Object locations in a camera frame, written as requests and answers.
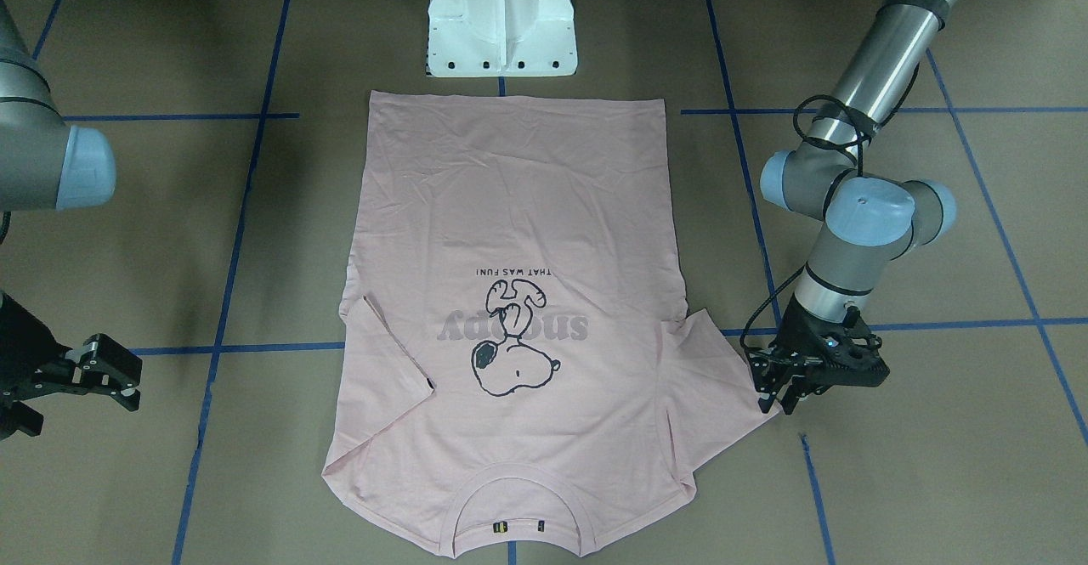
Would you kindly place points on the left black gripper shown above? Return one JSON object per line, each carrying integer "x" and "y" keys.
{"x": 796, "y": 332}

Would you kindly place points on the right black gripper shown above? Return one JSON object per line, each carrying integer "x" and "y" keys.
{"x": 25, "y": 346}

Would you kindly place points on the pink Snoopy t-shirt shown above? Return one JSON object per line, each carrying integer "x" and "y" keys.
{"x": 520, "y": 360}

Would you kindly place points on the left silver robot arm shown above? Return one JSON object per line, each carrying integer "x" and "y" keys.
{"x": 866, "y": 220}

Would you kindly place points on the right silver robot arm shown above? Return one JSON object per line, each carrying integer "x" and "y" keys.
{"x": 47, "y": 164}

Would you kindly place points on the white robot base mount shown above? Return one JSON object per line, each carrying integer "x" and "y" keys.
{"x": 508, "y": 38}

